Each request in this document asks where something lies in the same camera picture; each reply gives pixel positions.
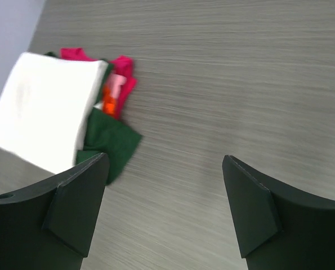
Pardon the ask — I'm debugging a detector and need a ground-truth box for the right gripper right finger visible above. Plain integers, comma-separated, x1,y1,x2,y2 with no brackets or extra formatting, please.
222,155,335,269

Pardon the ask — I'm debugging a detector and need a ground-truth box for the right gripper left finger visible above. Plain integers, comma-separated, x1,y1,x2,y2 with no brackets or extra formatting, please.
0,154,109,269

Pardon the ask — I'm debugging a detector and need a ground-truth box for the white green raglan t shirt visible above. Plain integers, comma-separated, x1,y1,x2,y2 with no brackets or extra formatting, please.
0,52,142,184

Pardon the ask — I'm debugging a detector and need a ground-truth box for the folded orange t shirt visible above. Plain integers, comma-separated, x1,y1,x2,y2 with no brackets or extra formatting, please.
102,85,117,117

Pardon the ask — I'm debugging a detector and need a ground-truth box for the folded light pink t shirt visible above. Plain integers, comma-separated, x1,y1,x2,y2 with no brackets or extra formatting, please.
106,73,127,99

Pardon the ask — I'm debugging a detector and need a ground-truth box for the folded magenta t shirt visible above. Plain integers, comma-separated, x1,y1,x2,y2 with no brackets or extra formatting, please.
59,47,137,120

